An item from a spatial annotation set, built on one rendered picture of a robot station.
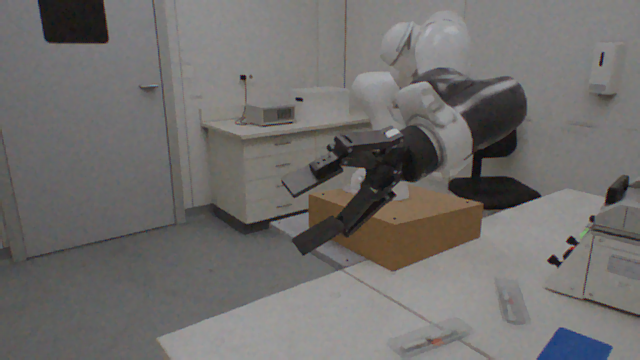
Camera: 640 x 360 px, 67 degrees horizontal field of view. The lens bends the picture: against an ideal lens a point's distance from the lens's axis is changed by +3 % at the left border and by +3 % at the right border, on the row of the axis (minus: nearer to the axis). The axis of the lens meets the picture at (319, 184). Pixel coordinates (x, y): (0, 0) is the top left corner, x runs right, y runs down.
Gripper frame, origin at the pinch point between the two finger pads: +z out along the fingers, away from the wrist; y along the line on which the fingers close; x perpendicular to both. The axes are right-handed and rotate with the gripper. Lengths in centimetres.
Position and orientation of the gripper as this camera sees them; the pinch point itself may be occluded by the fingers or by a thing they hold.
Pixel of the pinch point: (300, 216)
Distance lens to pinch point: 61.5
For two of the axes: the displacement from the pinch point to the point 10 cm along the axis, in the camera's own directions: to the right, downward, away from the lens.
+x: -5.4, -6.5, 5.4
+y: 0.5, 6.1, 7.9
